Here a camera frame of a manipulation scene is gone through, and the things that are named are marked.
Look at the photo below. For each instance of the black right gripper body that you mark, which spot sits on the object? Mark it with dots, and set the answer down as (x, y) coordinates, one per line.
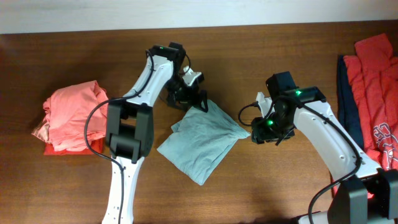
(274, 129)

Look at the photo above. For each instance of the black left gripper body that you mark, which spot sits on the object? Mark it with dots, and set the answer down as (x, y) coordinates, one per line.
(180, 91)

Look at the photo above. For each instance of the navy blue garment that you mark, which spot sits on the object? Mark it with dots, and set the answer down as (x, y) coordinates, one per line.
(348, 115)

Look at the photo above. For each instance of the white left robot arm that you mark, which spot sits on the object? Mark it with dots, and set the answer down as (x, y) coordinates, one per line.
(130, 121)

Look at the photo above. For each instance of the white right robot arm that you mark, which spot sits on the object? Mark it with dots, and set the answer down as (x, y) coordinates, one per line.
(361, 191)

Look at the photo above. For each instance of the folded pink shirt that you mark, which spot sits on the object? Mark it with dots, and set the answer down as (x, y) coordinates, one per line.
(66, 112)

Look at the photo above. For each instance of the light grey-blue t-shirt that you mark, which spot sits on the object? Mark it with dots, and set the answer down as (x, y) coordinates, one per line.
(200, 141)

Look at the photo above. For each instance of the red printed t-shirt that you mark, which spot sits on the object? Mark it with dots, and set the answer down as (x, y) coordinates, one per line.
(372, 75)

